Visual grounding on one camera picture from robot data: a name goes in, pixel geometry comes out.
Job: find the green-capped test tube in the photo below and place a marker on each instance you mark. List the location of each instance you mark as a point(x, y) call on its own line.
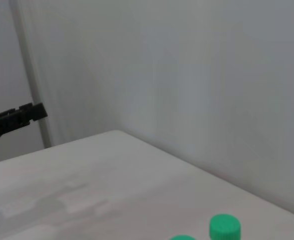
point(225, 226)
point(183, 238)

